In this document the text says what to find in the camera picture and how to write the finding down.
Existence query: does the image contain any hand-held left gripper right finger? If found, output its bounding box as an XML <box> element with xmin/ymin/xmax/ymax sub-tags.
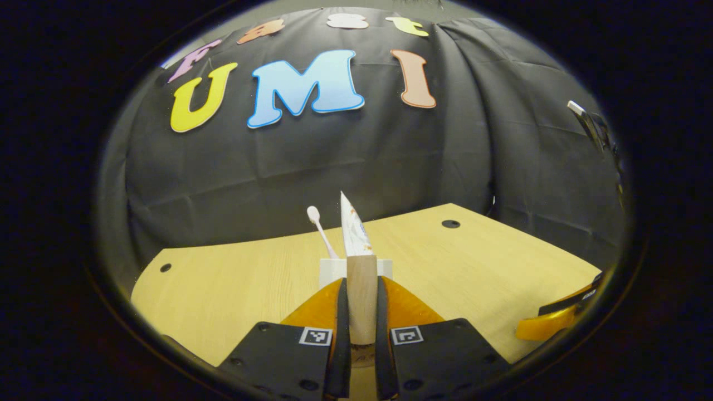
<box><xmin>374</xmin><ymin>276</ymin><xmax>510</xmax><ymax>401</ymax></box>

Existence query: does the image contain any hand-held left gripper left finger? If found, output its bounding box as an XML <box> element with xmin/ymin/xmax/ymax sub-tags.
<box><xmin>217</xmin><ymin>277</ymin><xmax>353</xmax><ymax>401</ymax></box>

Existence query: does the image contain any white toothbrush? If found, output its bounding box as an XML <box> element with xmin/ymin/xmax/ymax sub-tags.
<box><xmin>307</xmin><ymin>206</ymin><xmax>340</xmax><ymax>260</ymax></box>

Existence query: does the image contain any white toothpaste tube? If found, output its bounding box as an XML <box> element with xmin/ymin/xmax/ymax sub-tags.
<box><xmin>340</xmin><ymin>191</ymin><xmax>375</xmax><ymax>257</ymax></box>

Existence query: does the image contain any white cup with wooden handle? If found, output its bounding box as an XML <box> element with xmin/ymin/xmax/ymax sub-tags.
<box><xmin>319</xmin><ymin>255</ymin><xmax>393</xmax><ymax>346</ymax></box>

